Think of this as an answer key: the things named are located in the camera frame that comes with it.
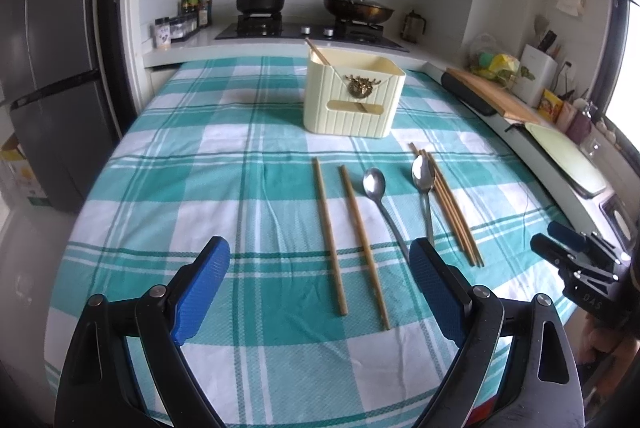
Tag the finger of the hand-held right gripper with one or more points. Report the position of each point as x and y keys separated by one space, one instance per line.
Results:
x=552 y=250
x=567 y=235

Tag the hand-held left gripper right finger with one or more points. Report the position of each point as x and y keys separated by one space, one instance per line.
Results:
x=435 y=288

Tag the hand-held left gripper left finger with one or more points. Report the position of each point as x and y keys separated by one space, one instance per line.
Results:
x=200 y=288

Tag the wooden chopstick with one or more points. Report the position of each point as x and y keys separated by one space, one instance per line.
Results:
x=466 y=228
x=330 y=238
x=448 y=218
x=316 y=51
x=459 y=228
x=365 y=248

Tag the steel spoon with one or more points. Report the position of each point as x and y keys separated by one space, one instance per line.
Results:
x=374 y=184
x=423 y=173

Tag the cream ribbed utensil holder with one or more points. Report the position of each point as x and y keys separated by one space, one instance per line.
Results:
x=330 y=107

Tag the person's right hand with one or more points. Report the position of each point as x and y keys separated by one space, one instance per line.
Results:
x=607 y=345

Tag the pale green cutting board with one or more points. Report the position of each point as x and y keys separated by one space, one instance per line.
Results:
x=567 y=157

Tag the purple cup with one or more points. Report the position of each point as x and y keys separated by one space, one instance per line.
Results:
x=580 y=126

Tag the pink cup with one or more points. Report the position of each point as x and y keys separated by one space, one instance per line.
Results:
x=565 y=117

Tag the yellow snack packet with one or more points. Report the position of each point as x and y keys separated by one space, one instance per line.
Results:
x=550 y=103

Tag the teal checked tablecloth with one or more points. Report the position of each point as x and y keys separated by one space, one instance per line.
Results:
x=250 y=147

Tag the wooden cutting board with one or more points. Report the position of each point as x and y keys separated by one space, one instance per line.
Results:
x=505 y=100

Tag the white knife holder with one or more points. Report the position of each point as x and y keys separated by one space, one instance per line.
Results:
x=535 y=75

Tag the black oblong pad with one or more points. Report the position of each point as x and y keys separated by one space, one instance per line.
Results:
x=467 y=92

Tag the yellow plastic bag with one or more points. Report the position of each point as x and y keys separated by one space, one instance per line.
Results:
x=500 y=65

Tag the cardboard box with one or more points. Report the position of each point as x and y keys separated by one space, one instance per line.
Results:
x=20 y=178

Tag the black gas stove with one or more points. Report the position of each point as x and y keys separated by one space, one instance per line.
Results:
x=300 y=32

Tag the dark grey refrigerator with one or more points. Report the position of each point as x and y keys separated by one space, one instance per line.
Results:
x=50 y=57

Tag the dark sauce bottle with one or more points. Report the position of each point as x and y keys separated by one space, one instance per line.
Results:
x=203 y=12

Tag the black wok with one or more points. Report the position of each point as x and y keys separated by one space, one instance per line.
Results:
x=357 y=10

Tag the black clay pot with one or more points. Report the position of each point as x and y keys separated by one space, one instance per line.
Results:
x=260 y=2

